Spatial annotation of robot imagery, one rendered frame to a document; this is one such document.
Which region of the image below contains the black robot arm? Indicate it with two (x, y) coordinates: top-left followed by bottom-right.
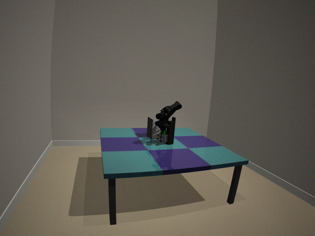
(155, 101), (182, 128)

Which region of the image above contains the black post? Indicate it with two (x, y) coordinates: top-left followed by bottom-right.
(166, 117), (176, 145)

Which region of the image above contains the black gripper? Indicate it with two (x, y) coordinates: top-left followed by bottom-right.
(159, 118), (170, 133)

